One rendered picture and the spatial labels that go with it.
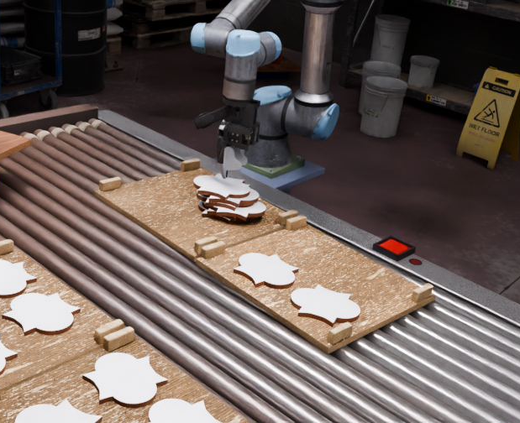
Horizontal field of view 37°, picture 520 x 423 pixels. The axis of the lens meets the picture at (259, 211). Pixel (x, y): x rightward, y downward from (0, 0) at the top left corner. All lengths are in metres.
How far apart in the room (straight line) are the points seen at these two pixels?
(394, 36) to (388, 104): 1.13
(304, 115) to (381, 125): 3.26
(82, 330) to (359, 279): 0.63
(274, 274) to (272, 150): 0.77
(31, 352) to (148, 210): 0.63
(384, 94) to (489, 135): 0.76
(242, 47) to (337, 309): 0.63
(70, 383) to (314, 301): 0.53
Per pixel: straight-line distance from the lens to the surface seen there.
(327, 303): 1.63
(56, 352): 1.46
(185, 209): 1.98
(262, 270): 1.71
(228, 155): 1.90
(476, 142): 5.39
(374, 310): 1.66
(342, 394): 1.44
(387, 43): 6.52
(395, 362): 1.55
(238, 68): 1.81
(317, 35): 2.24
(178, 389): 1.37
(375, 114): 5.53
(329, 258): 1.83
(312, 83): 2.28
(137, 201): 2.01
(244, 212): 1.91
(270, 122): 2.36
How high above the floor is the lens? 1.79
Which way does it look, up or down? 25 degrees down
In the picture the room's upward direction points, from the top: 7 degrees clockwise
